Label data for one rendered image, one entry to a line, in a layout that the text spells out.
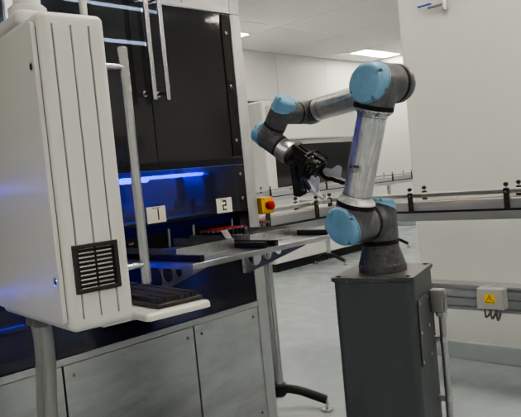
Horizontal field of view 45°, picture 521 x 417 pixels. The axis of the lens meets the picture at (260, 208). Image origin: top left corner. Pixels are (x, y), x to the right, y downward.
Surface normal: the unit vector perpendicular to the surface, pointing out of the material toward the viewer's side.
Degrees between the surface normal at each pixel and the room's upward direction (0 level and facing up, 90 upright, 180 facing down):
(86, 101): 90
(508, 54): 90
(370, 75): 83
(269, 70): 90
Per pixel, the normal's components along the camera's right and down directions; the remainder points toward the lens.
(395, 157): -0.69, 0.11
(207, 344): 0.72, -0.04
